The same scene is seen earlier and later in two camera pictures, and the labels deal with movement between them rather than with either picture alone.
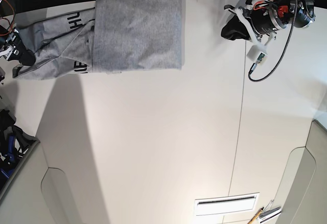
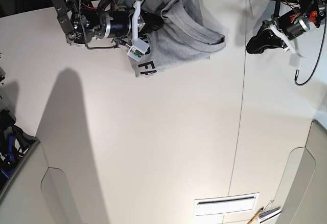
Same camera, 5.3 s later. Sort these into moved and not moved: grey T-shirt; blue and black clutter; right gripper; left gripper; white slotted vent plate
Moved: left gripper; right gripper; grey T-shirt
Not moved: white slotted vent plate; blue and black clutter
